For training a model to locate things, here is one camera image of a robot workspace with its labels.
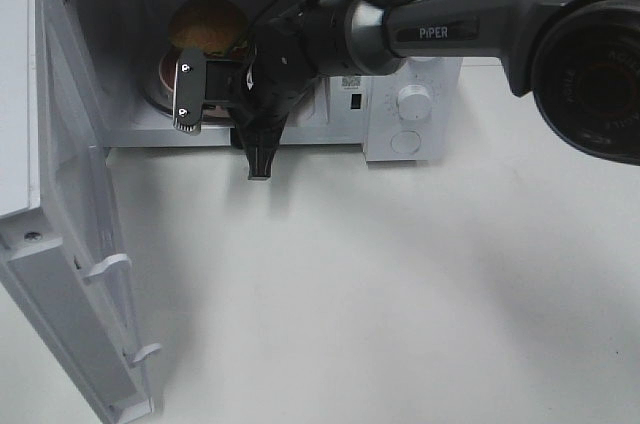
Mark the white microwave oven body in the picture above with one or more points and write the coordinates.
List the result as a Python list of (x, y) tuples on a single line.
[(121, 44)]

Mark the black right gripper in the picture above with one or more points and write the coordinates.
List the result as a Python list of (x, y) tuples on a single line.
[(275, 78)]

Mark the white microwave door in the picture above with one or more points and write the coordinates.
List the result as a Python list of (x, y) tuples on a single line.
[(63, 260)]

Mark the pink round plate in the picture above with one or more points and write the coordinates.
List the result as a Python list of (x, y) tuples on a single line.
[(167, 71)]

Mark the glass microwave turntable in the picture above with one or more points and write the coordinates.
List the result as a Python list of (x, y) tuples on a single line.
[(162, 108)]

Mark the toy burger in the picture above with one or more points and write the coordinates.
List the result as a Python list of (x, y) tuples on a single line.
[(217, 27)]

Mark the white timer knob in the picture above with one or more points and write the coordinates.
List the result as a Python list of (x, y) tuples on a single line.
[(414, 102)]

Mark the round white door release button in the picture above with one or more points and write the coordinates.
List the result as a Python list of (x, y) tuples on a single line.
[(406, 142)]

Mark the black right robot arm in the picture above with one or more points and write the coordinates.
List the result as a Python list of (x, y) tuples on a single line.
[(578, 58)]

